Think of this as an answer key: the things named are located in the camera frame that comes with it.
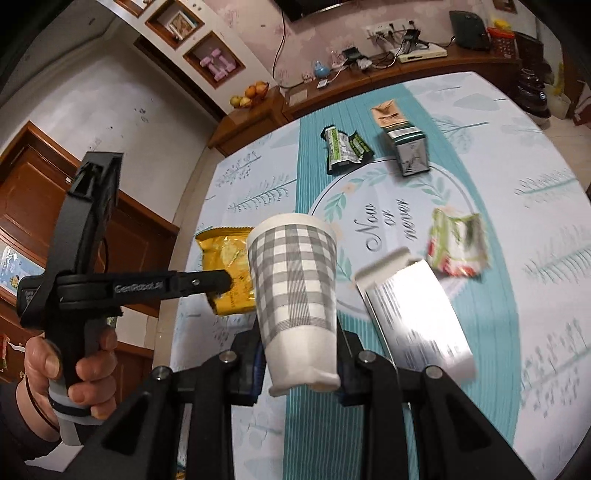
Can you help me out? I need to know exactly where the white bucket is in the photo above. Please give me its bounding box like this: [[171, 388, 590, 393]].
[[549, 95, 573, 120]]

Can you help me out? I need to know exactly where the dark air fryer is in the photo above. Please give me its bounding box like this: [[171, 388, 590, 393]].
[[449, 10, 491, 51]]

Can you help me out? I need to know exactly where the brown paper packet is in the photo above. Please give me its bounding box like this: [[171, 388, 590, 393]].
[[370, 99, 409, 134]]

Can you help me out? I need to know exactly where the person's left forearm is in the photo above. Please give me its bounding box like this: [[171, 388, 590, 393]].
[[0, 378, 88, 480]]

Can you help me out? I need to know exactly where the colourful wall sticker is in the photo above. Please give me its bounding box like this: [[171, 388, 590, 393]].
[[0, 244, 24, 301]]

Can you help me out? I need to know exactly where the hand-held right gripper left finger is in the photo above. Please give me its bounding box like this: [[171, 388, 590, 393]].
[[83, 318, 266, 480]]

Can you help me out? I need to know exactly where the grey green carton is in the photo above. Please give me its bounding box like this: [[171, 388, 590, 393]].
[[382, 124, 431, 178]]

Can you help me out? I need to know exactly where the white wall socket strip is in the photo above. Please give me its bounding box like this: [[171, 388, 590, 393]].
[[366, 18, 416, 40]]

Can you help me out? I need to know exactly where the white set-top box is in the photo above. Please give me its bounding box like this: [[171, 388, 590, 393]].
[[398, 44, 448, 63]]

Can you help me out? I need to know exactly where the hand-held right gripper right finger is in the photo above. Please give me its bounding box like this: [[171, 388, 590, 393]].
[[335, 318, 539, 480]]

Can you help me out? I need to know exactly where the black wall television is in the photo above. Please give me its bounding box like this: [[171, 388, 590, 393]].
[[274, 0, 365, 23]]

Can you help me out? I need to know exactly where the person's left hand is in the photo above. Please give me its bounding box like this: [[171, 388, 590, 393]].
[[16, 325, 118, 441]]

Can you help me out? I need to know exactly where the wooden television cabinet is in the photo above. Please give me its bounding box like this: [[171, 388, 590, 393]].
[[208, 41, 532, 158]]

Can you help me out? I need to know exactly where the brown wooden door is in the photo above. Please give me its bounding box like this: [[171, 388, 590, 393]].
[[0, 121, 181, 384]]

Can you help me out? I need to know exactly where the teal white printed tablecloth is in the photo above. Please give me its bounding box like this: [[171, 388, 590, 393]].
[[170, 70, 591, 480]]

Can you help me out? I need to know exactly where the small picture frame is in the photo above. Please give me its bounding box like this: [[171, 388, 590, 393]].
[[166, 8, 195, 40]]

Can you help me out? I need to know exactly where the white cardboard box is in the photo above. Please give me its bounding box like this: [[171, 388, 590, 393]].
[[355, 248, 476, 384]]

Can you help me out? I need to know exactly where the brown ceramic jar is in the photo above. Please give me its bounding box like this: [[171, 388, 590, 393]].
[[516, 68, 551, 121]]

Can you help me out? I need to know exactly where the green red white packet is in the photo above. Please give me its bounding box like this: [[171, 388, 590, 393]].
[[426, 208, 489, 278]]

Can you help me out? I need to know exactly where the grey checked paper cup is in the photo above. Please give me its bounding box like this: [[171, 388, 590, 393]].
[[247, 212, 342, 398]]

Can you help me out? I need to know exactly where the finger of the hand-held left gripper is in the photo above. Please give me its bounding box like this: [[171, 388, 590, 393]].
[[164, 270, 233, 298]]

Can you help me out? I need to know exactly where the wire fruit basket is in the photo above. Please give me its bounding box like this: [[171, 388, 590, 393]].
[[229, 80, 270, 110]]

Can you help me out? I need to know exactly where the dark patterned bin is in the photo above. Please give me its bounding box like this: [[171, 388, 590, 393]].
[[515, 32, 546, 70]]

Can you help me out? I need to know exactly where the dark green snack wrapper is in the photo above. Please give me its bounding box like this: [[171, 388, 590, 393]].
[[321, 124, 375, 176]]

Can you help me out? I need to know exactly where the yellow snack packet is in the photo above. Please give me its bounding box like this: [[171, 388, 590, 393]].
[[194, 225, 257, 317]]

